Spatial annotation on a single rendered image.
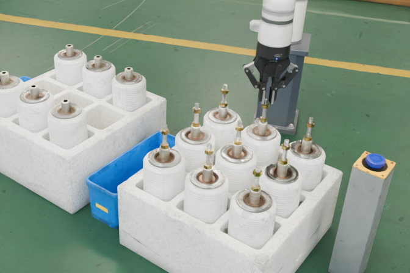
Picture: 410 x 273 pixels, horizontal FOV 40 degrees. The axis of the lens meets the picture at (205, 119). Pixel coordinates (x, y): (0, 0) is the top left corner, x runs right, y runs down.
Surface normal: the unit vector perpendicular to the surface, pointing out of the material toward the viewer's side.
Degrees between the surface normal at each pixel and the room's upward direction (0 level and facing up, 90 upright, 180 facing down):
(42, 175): 90
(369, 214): 90
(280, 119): 90
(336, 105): 0
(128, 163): 88
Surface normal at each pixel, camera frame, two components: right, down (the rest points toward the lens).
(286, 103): -0.22, 0.51
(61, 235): 0.05, -0.85
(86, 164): 0.82, 0.33
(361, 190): -0.58, 0.40
